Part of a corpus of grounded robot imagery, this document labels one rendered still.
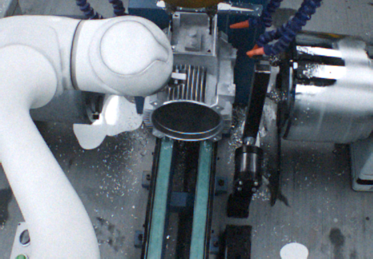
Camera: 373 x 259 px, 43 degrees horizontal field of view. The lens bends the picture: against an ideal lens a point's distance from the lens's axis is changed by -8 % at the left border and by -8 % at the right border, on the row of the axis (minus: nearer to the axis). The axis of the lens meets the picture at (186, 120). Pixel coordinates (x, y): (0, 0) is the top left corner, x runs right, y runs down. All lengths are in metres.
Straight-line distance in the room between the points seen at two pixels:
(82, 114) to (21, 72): 0.45
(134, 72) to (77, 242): 0.26
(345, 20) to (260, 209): 0.72
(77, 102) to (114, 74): 0.45
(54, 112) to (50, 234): 0.69
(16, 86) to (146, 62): 0.17
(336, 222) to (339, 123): 0.31
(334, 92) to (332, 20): 0.65
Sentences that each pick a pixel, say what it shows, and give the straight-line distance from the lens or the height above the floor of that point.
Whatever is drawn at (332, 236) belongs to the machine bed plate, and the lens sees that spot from 1.26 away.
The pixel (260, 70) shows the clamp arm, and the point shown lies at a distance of 0.88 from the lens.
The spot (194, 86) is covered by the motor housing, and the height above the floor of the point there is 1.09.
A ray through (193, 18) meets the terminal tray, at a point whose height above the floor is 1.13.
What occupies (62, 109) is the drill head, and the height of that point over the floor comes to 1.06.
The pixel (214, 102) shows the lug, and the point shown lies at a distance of 1.03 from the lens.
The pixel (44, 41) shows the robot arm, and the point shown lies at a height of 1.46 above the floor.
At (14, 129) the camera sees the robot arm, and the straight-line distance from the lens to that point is 0.56.
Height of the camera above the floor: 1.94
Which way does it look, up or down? 58 degrees down
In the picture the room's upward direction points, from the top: straight up
